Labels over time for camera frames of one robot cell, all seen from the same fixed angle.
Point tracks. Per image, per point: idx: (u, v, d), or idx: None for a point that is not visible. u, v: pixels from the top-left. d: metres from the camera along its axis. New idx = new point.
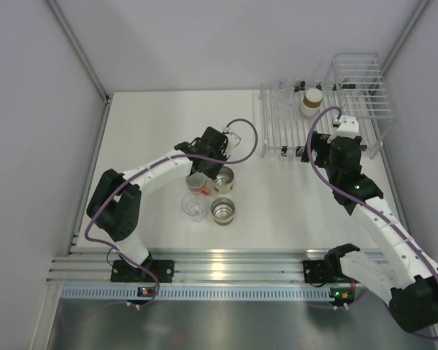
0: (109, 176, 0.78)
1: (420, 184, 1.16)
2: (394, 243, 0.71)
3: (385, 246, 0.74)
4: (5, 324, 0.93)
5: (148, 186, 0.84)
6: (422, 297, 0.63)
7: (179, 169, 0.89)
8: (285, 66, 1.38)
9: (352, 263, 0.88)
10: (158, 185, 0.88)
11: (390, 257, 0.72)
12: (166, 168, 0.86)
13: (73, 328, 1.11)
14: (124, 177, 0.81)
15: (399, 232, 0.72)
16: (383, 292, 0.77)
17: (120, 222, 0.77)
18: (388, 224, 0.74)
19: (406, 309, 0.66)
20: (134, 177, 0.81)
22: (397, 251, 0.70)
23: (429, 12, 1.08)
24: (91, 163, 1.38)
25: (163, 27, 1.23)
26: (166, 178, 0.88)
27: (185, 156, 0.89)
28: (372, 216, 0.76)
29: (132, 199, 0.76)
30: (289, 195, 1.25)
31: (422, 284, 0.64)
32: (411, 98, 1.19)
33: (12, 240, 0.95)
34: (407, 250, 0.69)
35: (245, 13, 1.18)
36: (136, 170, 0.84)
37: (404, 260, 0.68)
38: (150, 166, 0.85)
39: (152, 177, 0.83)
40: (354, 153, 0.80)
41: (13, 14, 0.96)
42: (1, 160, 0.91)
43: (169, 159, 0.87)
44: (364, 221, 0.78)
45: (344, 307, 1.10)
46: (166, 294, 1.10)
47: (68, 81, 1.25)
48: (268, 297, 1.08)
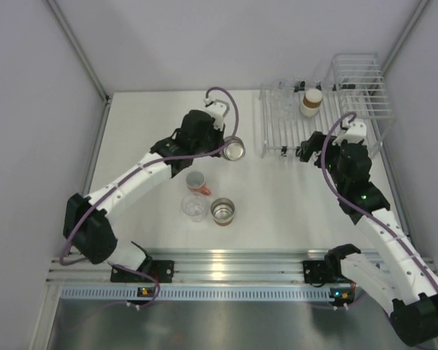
0: (76, 201, 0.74)
1: (420, 184, 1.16)
2: (400, 258, 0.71)
3: (389, 260, 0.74)
4: (4, 325, 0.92)
5: (120, 205, 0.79)
6: (425, 315, 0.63)
7: (156, 177, 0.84)
8: (285, 66, 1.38)
9: (353, 266, 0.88)
10: (133, 198, 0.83)
11: (394, 272, 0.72)
12: (139, 180, 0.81)
13: (74, 328, 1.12)
14: (90, 201, 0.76)
15: (406, 248, 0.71)
16: (385, 301, 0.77)
17: (94, 248, 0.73)
18: (394, 239, 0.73)
19: (407, 324, 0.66)
20: (100, 200, 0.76)
22: (402, 266, 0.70)
23: (429, 12, 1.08)
24: (91, 163, 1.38)
25: (163, 27, 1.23)
26: (141, 189, 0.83)
27: (160, 161, 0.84)
28: (379, 229, 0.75)
29: (101, 227, 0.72)
30: (289, 195, 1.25)
31: (426, 301, 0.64)
32: (411, 98, 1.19)
33: (12, 240, 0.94)
34: (413, 266, 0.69)
35: (245, 13, 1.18)
36: (104, 190, 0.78)
37: (409, 276, 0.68)
38: (118, 184, 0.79)
39: (123, 195, 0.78)
40: (364, 163, 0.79)
41: (13, 14, 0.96)
42: (1, 160, 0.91)
43: (141, 168, 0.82)
44: (369, 233, 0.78)
45: (344, 307, 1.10)
46: (166, 294, 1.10)
47: (68, 81, 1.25)
48: (268, 297, 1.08)
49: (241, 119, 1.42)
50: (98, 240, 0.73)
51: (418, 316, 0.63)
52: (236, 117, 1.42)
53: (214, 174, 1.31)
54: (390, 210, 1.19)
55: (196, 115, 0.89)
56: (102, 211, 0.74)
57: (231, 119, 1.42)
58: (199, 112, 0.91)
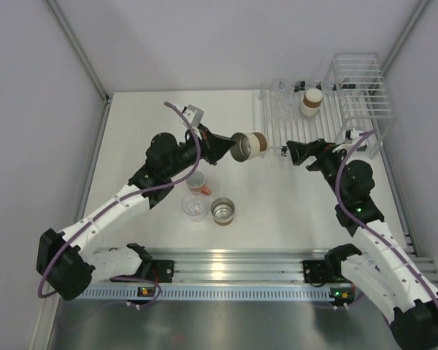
0: (48, 238, 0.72)
1: (420, 184, 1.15)
2: (394, 266, 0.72)
3: (385, 269, 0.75)
4: (4, 325, 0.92)
5: (94, 240, 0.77)
6: (421, 321, 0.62)
7: (133, 208, 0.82)
8: (285, 66, 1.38)
9: (354, 269, 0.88)
10: (112, 228, 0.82)
11: (390, 281, 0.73)
12: (114, 214, 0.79)
13: (73, 328, 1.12)
14: (64, 238, 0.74)
15: (400, 256, 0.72)
16: (385, 307, 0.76)
17: (68, 287, 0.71)
18: (389, 248, 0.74)
19: (406, 332, 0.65)
20: (74, 238, 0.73)
22: (398, 274, 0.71)
23: (429, 11, 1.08)
24: (91, 163, 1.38)
25: (163, 27, 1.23)
26: (117, 221, 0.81)
27: (138, 194, 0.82)
28: (373, 239, 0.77)
29: (73, 265, 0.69)
30: (289, 194, 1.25)
31: (422, 307, 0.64)
32: (411, 98, 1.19)
33: (12, 240, 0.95)
34: (407, 273, 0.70)
35: (245, 12, 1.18)
36: (78, 226, 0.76)
37: (404, 284, 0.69)
38: (93, 218, 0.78)
39: (97, 230, 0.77)
40: (368, 184, 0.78)
41: (13, 14, 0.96)
42: (1, 160, 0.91)
43: (118, 202, 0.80)
44: (366, 244, 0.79)
45: (344, 307, 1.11)
46: (166, 294, 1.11)
47: (68, 81, 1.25)
48: (268, 297, 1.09)
49: (241, 119, 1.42)
50: (73, 279, 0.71)
51: (415, 323, 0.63)
52: (236, 117, 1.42)
53: (214, 174, 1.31)
54: (390, 210, 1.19)
55: (160, 146, 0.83)
56: (75, 249, 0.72)
57: (231, 119, 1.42)
58: (165, 140, 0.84)
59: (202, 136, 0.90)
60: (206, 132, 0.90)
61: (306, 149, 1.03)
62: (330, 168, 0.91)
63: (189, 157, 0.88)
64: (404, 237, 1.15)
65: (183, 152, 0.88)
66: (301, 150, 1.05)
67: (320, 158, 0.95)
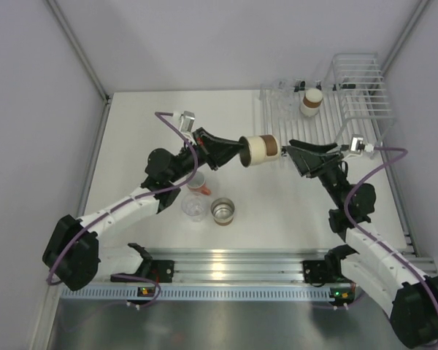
0: (66, 223, 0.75)
1: (420, 184, 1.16)
2: (382, 257, 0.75)
3: (375, 262, 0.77)
4: (5, 324, 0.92)
5: (109, 230, 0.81)
6: (412, 302, 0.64)
7: (144, 208, 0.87)
8: (285, 66, 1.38)
9: (353, 267, 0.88)
10: (123, 225, 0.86)
11: (382, 273, 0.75)
12: (128, 210, 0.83)
13: (73, 328, 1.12)
14: (82, 224, 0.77)
15: (385, 246, 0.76)
16: (385, 301, 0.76)
17: (79, 273, 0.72)
18: (375, 242, 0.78)
19: (403, 319, 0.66)
20: (91, 224, 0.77)
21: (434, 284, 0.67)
22: (385, 263, 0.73)
23: (429, 12, 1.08)
24: (91, 163, 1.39)
25: (163, 27, 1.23)
26: (129, 219, 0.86)
27: (150, 194, 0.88)
28: (361, 237, 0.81)
29: (90, 249, 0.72)
30: (288, 194, 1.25)
31: (411, 289, 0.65)
32: (411, 98, 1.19)
33: (12, 240, 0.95)
34: (394, 262, 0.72)
35: (245, 12, 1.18)
36: (96, 214, 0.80)
37: (392, 270, 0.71)
38: (111, 209, 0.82)
39: (113, 221, 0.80)
40: (366, 211, 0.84)
41: (13, 14, 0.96)
42: (1, 160, 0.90)
43: (133, 200, 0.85)
44: (357, 243, 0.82)
45: (344, 307, 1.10)
46: (167, 294, 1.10)
47: (68, 81, 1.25)
48: (268, 297, 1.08)
49: (241, 118, 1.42)
50: (85, 265, 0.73)
51: (405, 304, 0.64)
52: (236, 117, 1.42)
53: (214, 174, 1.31)
54: (389, 209, 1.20)
55: (158, 162, 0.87)
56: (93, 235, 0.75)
57: (232, 119, 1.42)
58: (161, 156, 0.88)
59: (197, 142, 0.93)
60: (201, 138, 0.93)
61: (323, 161, 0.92)
62: (334, 177, 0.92)
63: (189, 165, 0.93)
64: (404, 237, 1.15)
65: (182, 161, 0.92)
66: (313, 162, 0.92)
67: (325, 172, 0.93)
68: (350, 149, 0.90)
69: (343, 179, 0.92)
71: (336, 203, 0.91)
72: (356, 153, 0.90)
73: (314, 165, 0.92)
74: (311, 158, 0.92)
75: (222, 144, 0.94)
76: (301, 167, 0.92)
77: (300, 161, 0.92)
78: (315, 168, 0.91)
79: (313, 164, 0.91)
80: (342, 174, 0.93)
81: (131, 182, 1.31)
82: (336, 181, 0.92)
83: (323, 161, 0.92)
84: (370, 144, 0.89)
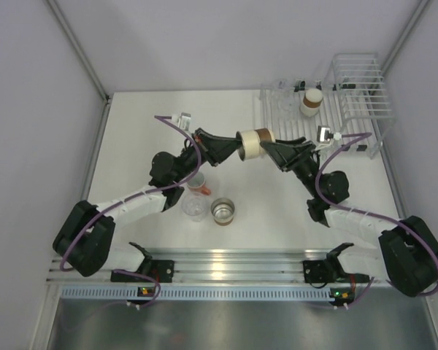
0: (82, 208, 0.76)
1: (420, 183, 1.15)
2: (359, 219, 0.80)
3: (358, 230, 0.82)
4: (6, 324, 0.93)
5: (122, 219, 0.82)
6: (397, 245, 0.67)
7: (153, 203, 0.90)
8: (285, 66, 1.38)
9: (348, 256, 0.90)
10: (133, 216, 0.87)
11: (366, 235, 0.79)
12: (141, 202, 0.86)
13: (73, 329, 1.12)
14: (98, 209, 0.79)
15: (359, 210, 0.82)
16: (377, 267, 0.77)
17: (93, 257, 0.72)
18: (350, 210, 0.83)
19: (398, 270, 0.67)
20: (107, 209, 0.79)
21: (412, 224, 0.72)
22: (363, 224, 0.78)
23: (430, 11, 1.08)
24: (91, 162, 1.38)
25: (163, 27, 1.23)
26: (140, 212, 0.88)
27: (160, 190, 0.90)
28: (338, 211, 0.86)
29: (106, 231, 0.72)
30: (287, 194, 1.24)
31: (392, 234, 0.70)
32: (411, 98, 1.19)
33: (13, 239, 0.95)
34: (371, 219, 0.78)
35: (245, 13, 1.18)
36: (110, 203, 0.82)
37: (370, 226, 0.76)
38: (125, 199, 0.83)
39: (127, 210, 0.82)
40: (341, 196, 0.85)
41: (13, 14, 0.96)
42: (1, 160, 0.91)
43: (144, 193, 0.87)
44: (339, 221, 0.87)
45: (344, 307, 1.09)
46: (167, 294, 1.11)
47: (68, 82, 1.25)
48: (268, 297, 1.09)
49: (241, 118, 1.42)
50: (99, 249, 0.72)
51: (391, 249, 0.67)
52: (236, 117, 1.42)
53: (214, 174, 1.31)
54: (390, 209, 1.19)
55: (162, 163, 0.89)
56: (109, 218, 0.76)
57: (232, 119, 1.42)
58: (163, 160, 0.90)
59: (195, 140, 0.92)
60: (199, 136, 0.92)
61: (298, 153, 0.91)
62: (307, 168, 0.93)
63: (191, 163, 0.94)
64: None
65: (185, 161, 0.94)
66: (289, 154, 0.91)
67: (297, 164, 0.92)
68: (319, 141, 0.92)
69: (317, 169, 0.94)
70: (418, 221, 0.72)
71: (313, 193, 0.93)
72: (325, 143, 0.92)
73: (290, 157, 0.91)
74: (285, 149, 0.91)
75: (220, 143, 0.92)
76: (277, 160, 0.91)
77: (275, 154, 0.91)
78: (291, 160, 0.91)
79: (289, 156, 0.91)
80: (314, 164, 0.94)
81: (131, 182, 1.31)
82: (310, 173, 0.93)
83: (297, 152, 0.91)
84: (338, 133, 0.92)
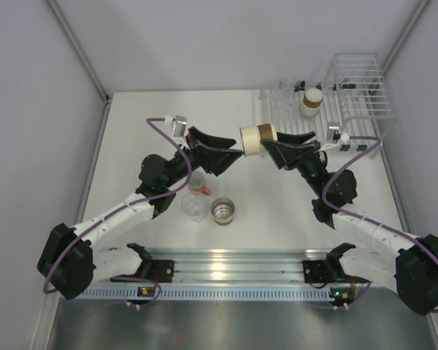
0: (59, 232, 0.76)
1: (420, 182, 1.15)
2: (372, 231, 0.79)
3: (368, 239, 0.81)
4: (6, 324, 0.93)
5: (104, 238, 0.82)
6: (412, 267, 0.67)
7: (139, 215, 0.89)
8: (285, 65, 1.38)
9: (352, 260, 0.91)
10: (117, 231, 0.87)
11: (379, 248, 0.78)
12: (125, 216, 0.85)
13: (73, 328, 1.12)
14: (75, 232, 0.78)
15: (373, 221, 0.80)
16: (387, 279, 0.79)
17: (75, 278, 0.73)
18: (362, 219, 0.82)
19: (411, 289, 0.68)
20: (85, 232, 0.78)
21: (428, 243, 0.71)
22: (377, 237, 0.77)
23: (430, 11, 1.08)
24: (91, 163, 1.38)
25: (163, 27, 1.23)
26: (125, 225, 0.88)
27: (146, 200, 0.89)
28: (348, 218, 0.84)
29: (84, 257, 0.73)
30: (287, 194, 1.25)
31: (408, 254, 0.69)
32: (411, 98, 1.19)
33: (13, 239, 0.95)
34: (385, 232, 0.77)
35: (245, 12, 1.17)
36: (90, 223, 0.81)
37: (385, 242, 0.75)
38: (105, 217, 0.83)
39: (107, 228, 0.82)
40: (349, 196, 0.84)
41: (12, 14, 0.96)
42: (0, 160, 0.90)
43: (128, 206, 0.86)
44: (347, 227, 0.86)
45: (344, 307, 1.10)
46: (167, 294, 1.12)
47: (68, 82, 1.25)
48: (268, 297, 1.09)
49: (241, 118, 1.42)
50: (79, 273, 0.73)
51: (406, 270, 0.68)
52: (235, 117, 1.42)
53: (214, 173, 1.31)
54: (390, 209, 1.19)
55: (152, 167, 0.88)
56: (87, 243, 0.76)
57: (231, 119, 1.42)
58: (155, 162, 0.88)
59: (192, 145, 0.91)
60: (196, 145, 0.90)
61: (299, 154, 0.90)
62: (312, 168, 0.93)
63: (183, 169, 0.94)
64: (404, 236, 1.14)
65: (177, 166, 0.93)
66: (290, 155, 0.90)
67: (301, 163, 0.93)
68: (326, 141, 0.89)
69: (322, 168, 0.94)
70: (436, 241, 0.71)
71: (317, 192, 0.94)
72: (333, 144, 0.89)
73: (292, 158, 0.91)
74: (286, 151, 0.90)
75: (218, 153, 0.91)
76: (279, 162, 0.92)
77: (278, 157, 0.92)
78: (293, 160, 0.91)
79: (290, 157, 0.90)
80: (319, 163, 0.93)
81: (131, 182, 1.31)
82: (314, 172, 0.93)
83: (298, 153, 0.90)
84: (344, 133, 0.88)
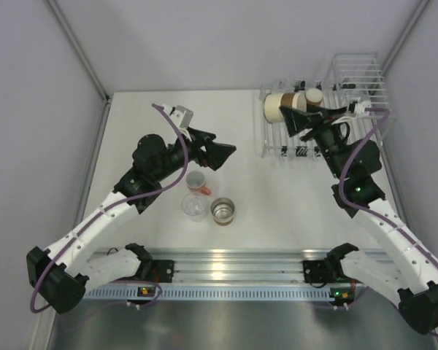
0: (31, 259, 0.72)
1: (420, 182, 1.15)
2: (403, 249, 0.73)
3: (393, 250, 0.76)
4: (6, 324, 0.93)
5: (82, 255, 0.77)
6: (437, 303, 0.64)
7: (119, 219, 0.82)
8: (286, 65, 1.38)
9: (354, 265, 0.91)
10: (99, 242, 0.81)
11: (401, 265, 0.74)
12: (99, 226, 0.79)
13: (73, 328, 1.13)
14: (50, 256, 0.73)
15: (408, 237, 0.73)
16: (389, 291, 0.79)
17: (63, 296, 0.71)
18: (395, 229, 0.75)
19: (420, 315, 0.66)
20: (59, 254, 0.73)
21: None
22: (406, 257, 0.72)
23: (430, 11, 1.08)
24: (91, 163, 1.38)
25: (163, 26, 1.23)
26: (106, 233, 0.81)
27: (123, 202, 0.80)
28: (378, 220, 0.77)
29: (61, 281, 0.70)
30: (287, 194, 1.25)
31: (436, 289, 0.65)
32: (411, 98, 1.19)
33: (13, 239, 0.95)
34: (417, 255, 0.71)
35: (245, 12, 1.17)
36: (63, 241, 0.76)
37: (415, 266, 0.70)
38: (77, 233, 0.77)
39: (82, 244, 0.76)
40: (373, 168, 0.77)
41: (12, 14, 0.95)
42: None
43: (103, 213, 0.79)
44: (370, 227, 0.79)
45: (344, 307, 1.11)
46: (168, 294, 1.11)
47: (68, 81, 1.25)
48: (268, 297, 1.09)
49: (241, 118, 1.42)
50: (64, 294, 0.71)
51: (430, 305, 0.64)
52: (234, 117, 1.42)
53: (214, 173, 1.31)
54: None
55: (147, 148, 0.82)
56: (60, 268, 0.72)
57: (232, 119, 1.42)
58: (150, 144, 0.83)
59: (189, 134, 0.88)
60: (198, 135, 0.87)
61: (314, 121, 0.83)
62: (332, 141, 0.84)
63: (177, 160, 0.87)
64: None
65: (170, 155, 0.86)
66: (305, 122, 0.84)
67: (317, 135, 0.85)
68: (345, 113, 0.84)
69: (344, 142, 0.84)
70: None
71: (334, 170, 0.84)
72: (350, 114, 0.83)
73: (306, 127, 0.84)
74: (301, 118, 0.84)
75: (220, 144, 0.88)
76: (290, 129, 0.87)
77: (290, 123, 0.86)
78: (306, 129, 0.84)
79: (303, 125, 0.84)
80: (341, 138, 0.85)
81: None
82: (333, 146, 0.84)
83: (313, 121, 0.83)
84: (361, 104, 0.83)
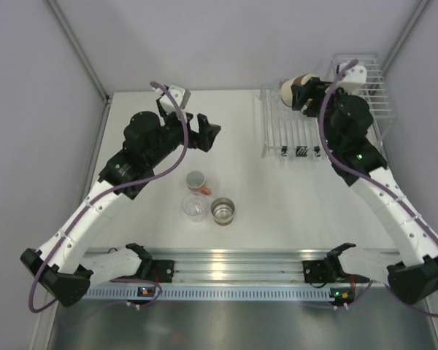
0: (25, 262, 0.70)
1: (420, 182, 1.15)
2: (401, 220, 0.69)
3: (390, 221, 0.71)
4: (5, 324, 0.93)
5: (74, 253, 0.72)
6: (431, 277, 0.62)
7: (109, 211, 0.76)
8: (286, 65, 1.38)
9: (350, 257, 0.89)
10: (93, 236, 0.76)
11: (397, 237, 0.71)
12: (87, 221, 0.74)
13: (72, 328, 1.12)
14: (42, 257, 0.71)
15: (407, 209, 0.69)
16: (379, 270, 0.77)
17: (62, 295, 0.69)
18: (395, 200, 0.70)
19: (409, 287, 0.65)
20: (50, 257, 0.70)
21: None
22: (404, 229, 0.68)
23: (430, 11, 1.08)
24: (91, 163, 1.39)
25: (163, 27, 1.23)
26: (97, 227, 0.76)
27: (109, 191, 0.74)
28: (377, 191, 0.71)
29: (57, 282, 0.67)
30: (287, 194, 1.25)
31: (432, 265, 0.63)
32: (411, 98, 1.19)
33: (13, 239, 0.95)
34: (416, 228, 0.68)
35: (245, 13, 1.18)
36: (54, 240, 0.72)
37: (412, 240, 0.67)
38: (66, 231, 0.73)
39: (74, 242, 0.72)
40: (363, 122, 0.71)
41: (12, 14, 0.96)
42: (0, 159, 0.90)
43: (90, 207, 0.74)
44: (367, 197, 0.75)
45: (344, 307, 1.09)
46: (167, 294, 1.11)
47: (68, 82, 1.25)
48: (268, 297, 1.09)
49: (241, 118, 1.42)
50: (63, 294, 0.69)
51: (425, 278, 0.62)
52: (234, 118, 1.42)
53: (214, 173, 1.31)
54: None
55: (141, 125, 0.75)
56: (52, 270, 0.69)
57: (232, 120, 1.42)
58: (144, 122, 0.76)
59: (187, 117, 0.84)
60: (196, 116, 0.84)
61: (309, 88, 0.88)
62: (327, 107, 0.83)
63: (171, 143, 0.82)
64: None
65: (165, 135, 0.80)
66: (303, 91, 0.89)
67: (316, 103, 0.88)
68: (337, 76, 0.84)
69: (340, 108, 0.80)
70: None
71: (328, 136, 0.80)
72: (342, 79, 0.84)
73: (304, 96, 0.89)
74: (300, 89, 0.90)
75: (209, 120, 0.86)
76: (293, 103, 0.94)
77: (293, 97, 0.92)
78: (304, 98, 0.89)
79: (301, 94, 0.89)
80: None
81: None
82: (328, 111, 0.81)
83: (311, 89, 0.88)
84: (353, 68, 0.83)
